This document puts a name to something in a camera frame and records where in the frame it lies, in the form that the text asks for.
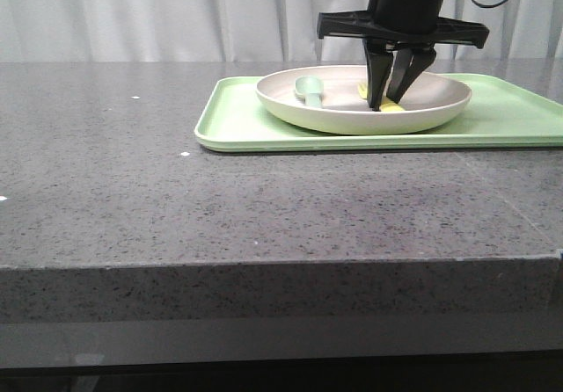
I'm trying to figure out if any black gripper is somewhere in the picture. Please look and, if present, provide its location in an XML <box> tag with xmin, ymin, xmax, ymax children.
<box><xmin>317</xmin><ymin>0</ymin><xmax>489</xmax><ymax>111</ymax></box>

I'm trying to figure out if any yellow plastic fork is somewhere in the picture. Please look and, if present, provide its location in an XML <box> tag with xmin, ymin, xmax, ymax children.
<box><xmin>357</xmin><ymin>82</ymin><xmax>405</xmax><ymax>113</ymax></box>

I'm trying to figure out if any beige round plate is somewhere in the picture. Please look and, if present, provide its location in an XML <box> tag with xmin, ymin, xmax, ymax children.
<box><xmin>256</xmin><ymin>65</ymin><xmax>472</xmax><ymax>135</ymax></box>

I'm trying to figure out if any green plastic spoon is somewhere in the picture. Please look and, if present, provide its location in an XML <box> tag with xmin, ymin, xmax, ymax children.
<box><xmin>294</xmin><ymin>76</ymin><xmax>324</xmax><ymax>108</ymax></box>

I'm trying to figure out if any light green rectangular tray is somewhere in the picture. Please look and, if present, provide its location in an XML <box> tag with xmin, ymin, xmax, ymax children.
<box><xmin>194</xmin><ymin>73</ymin><xmax>562</xmax><ymax>153</ymax></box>

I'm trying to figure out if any grey pleated curtain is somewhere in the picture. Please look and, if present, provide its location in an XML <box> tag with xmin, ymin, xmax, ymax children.
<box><xmin>1</xmin><ymin>0</ymin><xmax>562</xmax><ymax>62</ymax></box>

